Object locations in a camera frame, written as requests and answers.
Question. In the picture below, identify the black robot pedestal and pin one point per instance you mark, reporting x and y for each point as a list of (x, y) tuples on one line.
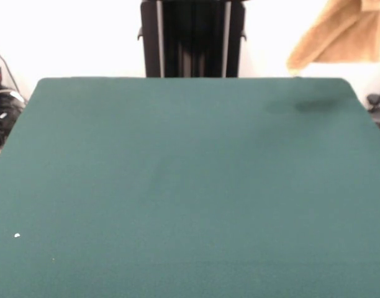
[(193, 37)]

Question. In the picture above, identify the dark green table cloth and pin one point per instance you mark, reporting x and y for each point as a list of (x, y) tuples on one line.
[(84, 186)]

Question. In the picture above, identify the tan terry towel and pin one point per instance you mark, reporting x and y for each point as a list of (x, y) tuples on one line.
[(348, 31)]

